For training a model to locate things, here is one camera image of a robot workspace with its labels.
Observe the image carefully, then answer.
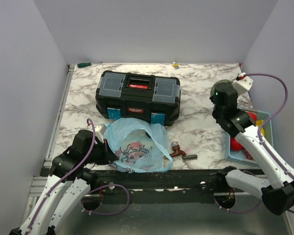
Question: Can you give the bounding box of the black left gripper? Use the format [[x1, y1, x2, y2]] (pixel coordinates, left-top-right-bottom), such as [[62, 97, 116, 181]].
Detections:
[[83, 139, 119, 165]]

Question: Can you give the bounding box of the light blue plastic bag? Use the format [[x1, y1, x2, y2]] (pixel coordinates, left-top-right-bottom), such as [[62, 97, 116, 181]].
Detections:
[[103, 118, 173, 173]]

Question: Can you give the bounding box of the red fake fruit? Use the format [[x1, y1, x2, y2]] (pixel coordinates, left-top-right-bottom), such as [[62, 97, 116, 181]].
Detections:
[[230, 137, 243, 151]]

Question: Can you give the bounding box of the green fake fruit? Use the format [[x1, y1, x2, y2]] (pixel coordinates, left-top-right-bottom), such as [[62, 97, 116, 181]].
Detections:
[[210, 79, 232, 97]]

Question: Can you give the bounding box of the red fake pomegranate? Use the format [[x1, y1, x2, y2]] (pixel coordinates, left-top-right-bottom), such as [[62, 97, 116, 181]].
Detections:
[[248, 112, 257, 122]]

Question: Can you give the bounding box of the purple fake grape bunch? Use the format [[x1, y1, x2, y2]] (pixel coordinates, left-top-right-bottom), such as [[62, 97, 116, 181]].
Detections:
[[243, 149, 254, 161]]

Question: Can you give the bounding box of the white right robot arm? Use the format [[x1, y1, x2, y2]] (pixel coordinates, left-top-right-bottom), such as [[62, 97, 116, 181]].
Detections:
[[210, 82, 294, 215]]

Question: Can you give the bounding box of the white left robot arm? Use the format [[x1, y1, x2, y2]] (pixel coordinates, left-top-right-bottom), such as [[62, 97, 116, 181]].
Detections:
[[10, 125, 117, 235]]

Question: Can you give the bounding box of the yellow fake banana bunch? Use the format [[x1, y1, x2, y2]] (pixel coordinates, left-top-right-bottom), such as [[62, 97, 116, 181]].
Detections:
[[256, 120, 265, 136]]

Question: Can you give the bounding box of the small yellow blue object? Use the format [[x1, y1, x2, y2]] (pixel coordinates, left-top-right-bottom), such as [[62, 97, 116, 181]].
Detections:
[[172, 62, 179, 70]]

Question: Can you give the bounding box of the light blue plastic basket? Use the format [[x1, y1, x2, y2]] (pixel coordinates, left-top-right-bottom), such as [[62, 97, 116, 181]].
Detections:
[[225, 107, 273, 167]]

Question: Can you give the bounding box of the black plastic toolbox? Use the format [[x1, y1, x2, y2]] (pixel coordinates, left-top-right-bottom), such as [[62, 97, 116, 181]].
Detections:
[[96, 70, 181, 126]]

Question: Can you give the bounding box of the small metal spring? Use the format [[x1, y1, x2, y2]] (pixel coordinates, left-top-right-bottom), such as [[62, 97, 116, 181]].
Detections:
[[182, 154, 198, 161]]

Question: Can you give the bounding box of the brown faucet tap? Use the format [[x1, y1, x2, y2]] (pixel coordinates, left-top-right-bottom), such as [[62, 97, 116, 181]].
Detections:
[[170, 141, 186, 158]]

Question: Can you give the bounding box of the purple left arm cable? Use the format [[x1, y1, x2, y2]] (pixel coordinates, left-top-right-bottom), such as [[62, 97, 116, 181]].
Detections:
[[26, 118, 130, 235]]

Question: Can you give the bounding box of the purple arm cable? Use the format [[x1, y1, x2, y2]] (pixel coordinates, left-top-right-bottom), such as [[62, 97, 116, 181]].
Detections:
[[214, 72, 294, 215], [26, 118, 130, 235]]

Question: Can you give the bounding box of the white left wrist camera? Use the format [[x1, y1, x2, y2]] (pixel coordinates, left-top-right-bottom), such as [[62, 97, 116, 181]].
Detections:
[[95, 124, 107, 143]]

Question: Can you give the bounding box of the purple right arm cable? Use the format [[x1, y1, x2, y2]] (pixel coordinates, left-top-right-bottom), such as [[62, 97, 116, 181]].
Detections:
[[214, 72, 294, 215]]

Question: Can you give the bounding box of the black metal base rail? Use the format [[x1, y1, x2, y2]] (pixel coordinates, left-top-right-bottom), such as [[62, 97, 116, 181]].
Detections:
[[77, 170, 232, 204]]

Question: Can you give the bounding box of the green handled screwdriver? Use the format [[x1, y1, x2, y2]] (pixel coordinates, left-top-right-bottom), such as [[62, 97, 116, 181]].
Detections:
[[77, 62, 102, 68]]

